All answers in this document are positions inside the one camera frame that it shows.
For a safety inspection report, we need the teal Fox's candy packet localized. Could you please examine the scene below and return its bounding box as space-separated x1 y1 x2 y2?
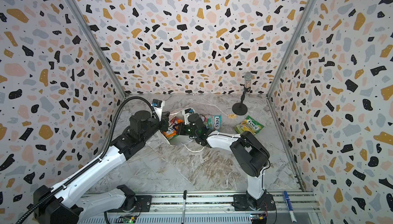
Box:
201 114 222 131

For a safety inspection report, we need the orange snack packet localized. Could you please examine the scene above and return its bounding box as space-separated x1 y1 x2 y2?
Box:
162 117 183 141

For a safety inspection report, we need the white paper bag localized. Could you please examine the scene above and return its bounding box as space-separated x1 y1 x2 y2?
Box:
158 107 204 153

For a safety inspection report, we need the green yellow Fox's candy packet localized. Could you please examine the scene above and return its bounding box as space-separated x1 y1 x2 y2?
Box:
234 115 264 135

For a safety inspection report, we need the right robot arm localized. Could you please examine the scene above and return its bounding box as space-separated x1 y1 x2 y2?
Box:
173 113 270 210

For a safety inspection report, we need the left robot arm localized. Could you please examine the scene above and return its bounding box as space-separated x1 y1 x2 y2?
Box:
33 110 170 224

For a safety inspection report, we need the small wooden block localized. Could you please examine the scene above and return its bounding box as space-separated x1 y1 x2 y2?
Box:
228 114 237 119

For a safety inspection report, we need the black microphone stand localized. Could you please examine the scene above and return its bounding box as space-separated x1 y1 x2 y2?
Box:
232 91 248 115

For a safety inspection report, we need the black and silver pen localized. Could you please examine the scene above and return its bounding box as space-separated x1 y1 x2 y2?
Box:
181 190 187 224

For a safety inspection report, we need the silver microphone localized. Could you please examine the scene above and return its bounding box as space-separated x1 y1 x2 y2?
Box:
244 72 253 93

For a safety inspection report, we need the left circuit board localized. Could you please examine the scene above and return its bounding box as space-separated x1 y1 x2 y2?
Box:
116 215 138 224

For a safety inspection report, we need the circuit board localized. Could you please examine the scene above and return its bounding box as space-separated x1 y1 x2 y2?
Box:
116 215 138 224
250 213 267 224

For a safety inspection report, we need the right circuit board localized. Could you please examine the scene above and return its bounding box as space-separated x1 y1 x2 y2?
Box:
250 213 267 224

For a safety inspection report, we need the blue marker pen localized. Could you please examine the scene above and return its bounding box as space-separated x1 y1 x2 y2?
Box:
283 191 297 223

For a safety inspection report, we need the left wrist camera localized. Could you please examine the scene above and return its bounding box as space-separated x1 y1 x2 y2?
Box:
151 99 165 120

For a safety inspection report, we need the black corrugated cable conduit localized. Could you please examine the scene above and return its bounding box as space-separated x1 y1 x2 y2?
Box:
15 96 154 224

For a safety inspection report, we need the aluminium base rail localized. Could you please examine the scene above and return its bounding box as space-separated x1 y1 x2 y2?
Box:
79 191 324 224

